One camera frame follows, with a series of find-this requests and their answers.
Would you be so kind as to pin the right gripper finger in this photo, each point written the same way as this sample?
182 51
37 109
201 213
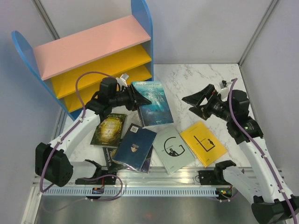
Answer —
197 98
201 112

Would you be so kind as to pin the green Alice Wonderland book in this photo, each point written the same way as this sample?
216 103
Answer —
108 133

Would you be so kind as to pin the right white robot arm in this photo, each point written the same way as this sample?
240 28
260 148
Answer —
271 199

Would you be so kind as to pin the aluminium mounting rail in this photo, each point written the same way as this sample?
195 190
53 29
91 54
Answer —
157 176

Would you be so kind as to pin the dark purple book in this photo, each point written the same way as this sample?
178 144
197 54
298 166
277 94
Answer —
146 165

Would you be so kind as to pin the white slotted cable duct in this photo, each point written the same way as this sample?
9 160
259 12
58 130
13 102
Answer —
110 191

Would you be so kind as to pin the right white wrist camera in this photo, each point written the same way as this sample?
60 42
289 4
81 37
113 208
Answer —
224 86

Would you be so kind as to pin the navy blue hardcover book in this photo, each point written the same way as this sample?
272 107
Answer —
134 147

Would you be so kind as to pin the teal ocean cover book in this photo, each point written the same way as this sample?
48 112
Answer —
158 112

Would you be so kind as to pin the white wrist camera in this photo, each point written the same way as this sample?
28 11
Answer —
122 80
224 86

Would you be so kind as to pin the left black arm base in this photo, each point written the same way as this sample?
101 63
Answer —
104 181

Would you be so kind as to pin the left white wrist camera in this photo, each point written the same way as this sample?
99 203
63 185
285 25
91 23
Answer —
122 80

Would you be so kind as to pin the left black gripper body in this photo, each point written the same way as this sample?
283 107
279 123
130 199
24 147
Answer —
123 98

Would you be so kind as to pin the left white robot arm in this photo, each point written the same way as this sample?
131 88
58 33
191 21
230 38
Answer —
52 159

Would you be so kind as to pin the yellow letter L book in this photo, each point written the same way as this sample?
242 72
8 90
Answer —
203 143

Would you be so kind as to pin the blue pink yellow bookshelf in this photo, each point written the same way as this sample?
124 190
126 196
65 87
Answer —
71 68

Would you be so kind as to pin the black Moon and Sixpence book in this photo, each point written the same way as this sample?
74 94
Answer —
112 166

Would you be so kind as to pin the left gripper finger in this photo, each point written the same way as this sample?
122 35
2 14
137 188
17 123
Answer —
139 98
133 107

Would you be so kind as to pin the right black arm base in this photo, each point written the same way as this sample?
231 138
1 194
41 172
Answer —
210 177

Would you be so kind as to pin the grey letter G book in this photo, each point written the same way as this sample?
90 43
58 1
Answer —
172 150

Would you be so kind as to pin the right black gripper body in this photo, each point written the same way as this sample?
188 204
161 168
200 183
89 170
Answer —
216 107

